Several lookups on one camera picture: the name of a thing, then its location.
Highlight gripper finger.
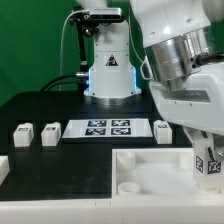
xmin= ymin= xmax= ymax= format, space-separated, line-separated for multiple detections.
xmin=183 ymin=127 xmax=224 ymax=162

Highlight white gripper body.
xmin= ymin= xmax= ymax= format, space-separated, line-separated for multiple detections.
xmin=149 ymin=62 xmax=224 ymax=136

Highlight white square table top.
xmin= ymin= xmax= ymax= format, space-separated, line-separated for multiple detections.
xmin=112 ymin=148 xmax=224 ymax=196

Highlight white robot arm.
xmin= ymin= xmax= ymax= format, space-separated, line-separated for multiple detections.
xmin=77 ymin=0 xmax=224 ymax=162

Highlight white sheet with AprilTags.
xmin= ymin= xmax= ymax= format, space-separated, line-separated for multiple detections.
xmin=63 ymin=118 xmax=152 ymax=139

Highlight white left obstacle block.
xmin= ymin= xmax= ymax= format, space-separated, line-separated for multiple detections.
xmin=0 ymin=156 xmax=10 ymax=185

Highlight black camera stand pole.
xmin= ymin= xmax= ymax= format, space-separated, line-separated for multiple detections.
xmin=76 ymin=20 xmax=88 ymax=93

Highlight white front obstacle wall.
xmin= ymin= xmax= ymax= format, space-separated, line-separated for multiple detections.
xmin=0 ymin=195 xmax=224 ymax=224

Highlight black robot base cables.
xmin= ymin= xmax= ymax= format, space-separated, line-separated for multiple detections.
xmin=39 ymin=73 xmax=90 ymax=92

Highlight black camera on stand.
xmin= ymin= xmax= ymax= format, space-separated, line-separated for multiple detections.
xmin=69 ymin=8 xmax=123 ymax=23

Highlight white camera cable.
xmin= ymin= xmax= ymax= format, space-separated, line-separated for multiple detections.
xmin=58 ymin=9 xmax=88 ymax=92

